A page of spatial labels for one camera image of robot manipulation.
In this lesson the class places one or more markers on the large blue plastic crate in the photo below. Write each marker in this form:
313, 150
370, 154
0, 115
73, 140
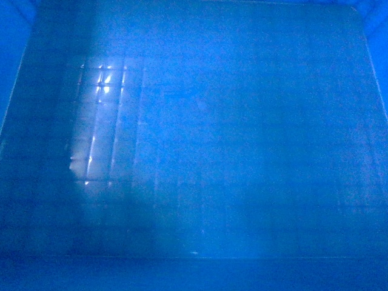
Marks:
196, 145

